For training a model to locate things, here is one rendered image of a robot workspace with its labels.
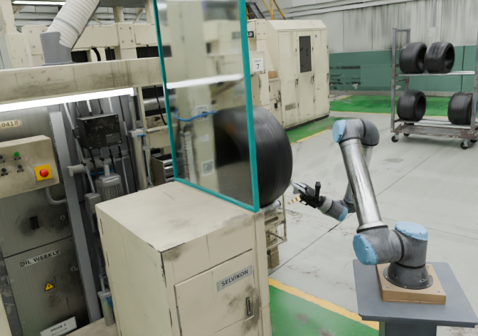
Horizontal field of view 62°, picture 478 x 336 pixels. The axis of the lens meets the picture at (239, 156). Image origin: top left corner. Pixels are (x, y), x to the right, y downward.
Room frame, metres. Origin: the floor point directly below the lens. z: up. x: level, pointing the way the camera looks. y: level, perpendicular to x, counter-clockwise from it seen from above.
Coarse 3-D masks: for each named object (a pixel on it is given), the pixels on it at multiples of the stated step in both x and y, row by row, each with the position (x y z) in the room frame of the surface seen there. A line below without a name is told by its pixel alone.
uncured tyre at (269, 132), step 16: (256, 112) 2.17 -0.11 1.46; (256, 128) 2.05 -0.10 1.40; (272, 128) 2.10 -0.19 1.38; (256, 144) 1.99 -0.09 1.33; (272, 144) 2.04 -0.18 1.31; (288, 144) 2.10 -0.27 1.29; (256, 160) 1.97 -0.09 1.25; (272, 160) 2.01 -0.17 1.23; (288, 160) 2.07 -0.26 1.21; (272, 176) 2.00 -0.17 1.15; (288, 176) 2.08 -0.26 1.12; (272, 192) 2.05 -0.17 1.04
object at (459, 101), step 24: (408, 48) 6.75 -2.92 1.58; (432, 48) 6.47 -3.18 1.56; (408, 72) 6.77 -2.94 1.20; (432, 72) 6.50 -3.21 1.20; (456, 72) 6.54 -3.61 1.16; (408, 96) 6.73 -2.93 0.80; (456, 96) 6.23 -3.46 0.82; (408, 120) 6.77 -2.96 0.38; (432, 120) 6.77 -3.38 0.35; (456, 120) 6.14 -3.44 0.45
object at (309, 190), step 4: (308, 188) 2.17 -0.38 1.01; (308, 192) 2.13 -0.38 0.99; (312, 192) 2.15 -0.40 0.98; (300, 196) 2.18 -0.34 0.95; (304, 196) 2.15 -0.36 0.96; (312, 196) 2.12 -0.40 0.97; (320, 196) 2.18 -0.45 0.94; (300, 200) 2.15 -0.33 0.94; (304, 200) 2.16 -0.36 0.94; (308, 200) 2.14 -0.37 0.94; (312, 200) 2.16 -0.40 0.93; (320, 200) 2.15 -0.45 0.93; (304, 204) 2.15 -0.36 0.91; (308, 204) 2.17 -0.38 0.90; (312, 204) 2.16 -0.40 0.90; (316, 204) 2.16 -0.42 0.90; (320, 204) 2.13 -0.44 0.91
